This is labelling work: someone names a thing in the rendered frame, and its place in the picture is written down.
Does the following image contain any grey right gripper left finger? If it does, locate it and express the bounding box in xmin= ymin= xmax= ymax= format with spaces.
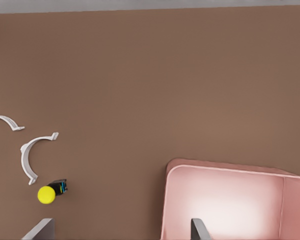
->
xmin=21 ymin=218 xmax=56 ymax=240

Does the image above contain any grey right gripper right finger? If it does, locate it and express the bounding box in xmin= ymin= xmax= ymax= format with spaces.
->
xmin=191 ymin=218 xmax=213 ymax=240

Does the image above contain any yellow push button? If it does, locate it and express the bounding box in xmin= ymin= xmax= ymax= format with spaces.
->
xmin=37 ymin=178 xmax=69 ymax=205

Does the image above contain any pink storage box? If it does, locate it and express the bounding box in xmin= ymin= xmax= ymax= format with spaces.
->
xmin=160 ymin=157 xmax=300 ymax=240

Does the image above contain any white curved pipe clamp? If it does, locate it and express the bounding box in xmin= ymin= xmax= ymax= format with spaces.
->
xmin=20 ymin=132 xmax=59 ymax=186
xmin=0 ymin=111 xmax=26 ymax=132

